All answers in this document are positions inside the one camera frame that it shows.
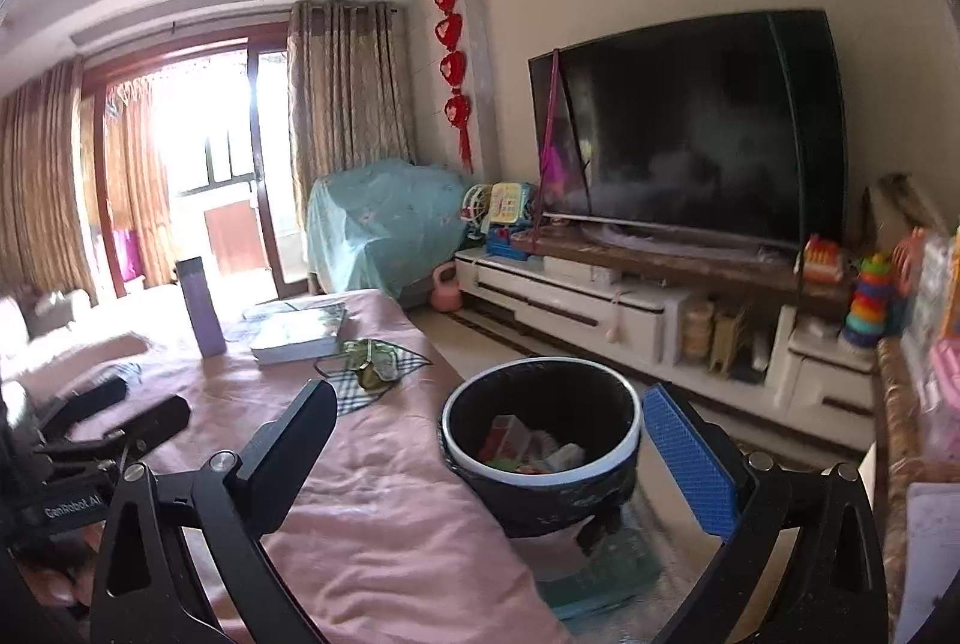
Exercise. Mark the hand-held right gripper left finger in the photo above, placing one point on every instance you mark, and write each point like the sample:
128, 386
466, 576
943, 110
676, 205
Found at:
289, 464

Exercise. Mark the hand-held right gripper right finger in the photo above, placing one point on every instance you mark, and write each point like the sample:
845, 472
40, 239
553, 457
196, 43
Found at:
690, 464

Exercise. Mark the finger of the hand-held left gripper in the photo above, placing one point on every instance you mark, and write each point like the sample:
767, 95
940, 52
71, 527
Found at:
105, 398
157, 419

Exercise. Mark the white bin with black bag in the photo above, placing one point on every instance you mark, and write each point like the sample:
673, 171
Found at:
525, 501

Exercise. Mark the red snack packet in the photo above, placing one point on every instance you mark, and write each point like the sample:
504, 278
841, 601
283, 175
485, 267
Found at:
506, 438

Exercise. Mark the light sofa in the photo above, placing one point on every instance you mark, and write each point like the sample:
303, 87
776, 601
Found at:
67, 344

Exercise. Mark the purple box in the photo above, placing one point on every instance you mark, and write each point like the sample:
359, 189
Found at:
199, 306

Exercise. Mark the white paper piece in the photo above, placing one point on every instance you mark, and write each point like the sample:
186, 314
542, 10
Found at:
570, 456

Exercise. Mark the wooden rack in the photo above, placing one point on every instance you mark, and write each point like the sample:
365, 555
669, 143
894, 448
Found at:
729, 344

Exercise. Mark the green and white book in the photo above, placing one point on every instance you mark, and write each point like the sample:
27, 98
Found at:
296, 336

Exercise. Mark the round wooden stacked box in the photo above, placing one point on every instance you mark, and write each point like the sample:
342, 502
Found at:
697, 333

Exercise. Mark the green and white packet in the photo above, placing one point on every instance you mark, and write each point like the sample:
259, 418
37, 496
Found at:
371, 355

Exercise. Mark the teal book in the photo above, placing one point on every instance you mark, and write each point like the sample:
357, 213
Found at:
600, 576

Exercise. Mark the thin booklet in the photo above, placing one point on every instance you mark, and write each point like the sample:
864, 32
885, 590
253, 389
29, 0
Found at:
270, 312

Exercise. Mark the pink hanging massager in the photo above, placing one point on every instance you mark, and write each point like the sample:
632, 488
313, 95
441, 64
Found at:
615, 318

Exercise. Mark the brown marble side table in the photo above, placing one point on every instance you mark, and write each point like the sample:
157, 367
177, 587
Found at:
896, 464

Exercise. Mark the white and brown television stand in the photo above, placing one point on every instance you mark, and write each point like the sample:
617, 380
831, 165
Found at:
555, 299

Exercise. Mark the beige patterned curtain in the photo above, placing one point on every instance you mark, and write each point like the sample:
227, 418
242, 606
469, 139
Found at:
349, 96
41, 186

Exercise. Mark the orange sheer curtain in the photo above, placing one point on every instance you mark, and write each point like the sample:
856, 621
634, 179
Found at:
139, 179

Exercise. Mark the pink kettlebell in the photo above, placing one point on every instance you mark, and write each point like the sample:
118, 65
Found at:
444, 291

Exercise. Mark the red and yellow toy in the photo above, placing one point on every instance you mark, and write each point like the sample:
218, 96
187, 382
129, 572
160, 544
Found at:
821, 258

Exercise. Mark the teal covered armchair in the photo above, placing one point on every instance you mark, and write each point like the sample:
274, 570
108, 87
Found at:
375, 224

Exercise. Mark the white paper sheet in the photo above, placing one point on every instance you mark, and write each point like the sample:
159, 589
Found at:
930, 569

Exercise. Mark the pink plastic toy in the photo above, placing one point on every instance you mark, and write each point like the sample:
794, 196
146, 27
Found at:
909, 261

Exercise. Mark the colourful toy box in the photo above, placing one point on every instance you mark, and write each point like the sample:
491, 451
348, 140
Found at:
934, 284

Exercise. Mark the colourful toy activity cube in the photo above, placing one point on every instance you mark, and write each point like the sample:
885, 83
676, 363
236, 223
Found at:
512, 205

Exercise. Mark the brown framed glass door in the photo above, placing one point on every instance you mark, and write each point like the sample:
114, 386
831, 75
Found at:
259, 111

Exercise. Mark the black flat television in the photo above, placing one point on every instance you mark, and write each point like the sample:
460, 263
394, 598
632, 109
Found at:
690, 126

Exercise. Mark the ceiling air vent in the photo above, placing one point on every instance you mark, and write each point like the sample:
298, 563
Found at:
169, 10

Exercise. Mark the red hanging wall ornament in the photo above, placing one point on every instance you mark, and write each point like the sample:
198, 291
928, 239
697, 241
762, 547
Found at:
454, 66

